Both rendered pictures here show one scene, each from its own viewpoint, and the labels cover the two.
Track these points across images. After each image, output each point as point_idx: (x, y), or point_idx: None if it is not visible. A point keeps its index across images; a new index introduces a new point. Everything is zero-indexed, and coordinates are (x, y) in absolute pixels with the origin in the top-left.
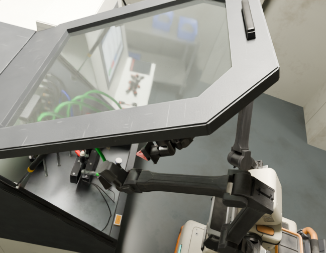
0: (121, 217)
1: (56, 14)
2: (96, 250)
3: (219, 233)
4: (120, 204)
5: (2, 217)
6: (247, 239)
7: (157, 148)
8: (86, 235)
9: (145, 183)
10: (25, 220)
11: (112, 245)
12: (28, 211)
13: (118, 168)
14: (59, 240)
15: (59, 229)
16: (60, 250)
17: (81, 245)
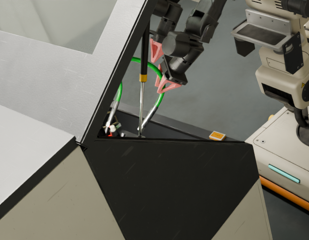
0: (215, 131)
1: None
2: (243, 175)
3: (284, 39)
4: (197, 132)
5: (155, 224)
6: None
7: (164, 21)
8: (225, 149)
9: (213, 3)
10: (174, 195)
11: (247, 144)
12: (171, 165)
13: (179, 32)
14: (211, 204)
15: (203, 171)
16: (220, 235)
17: (229, 184)
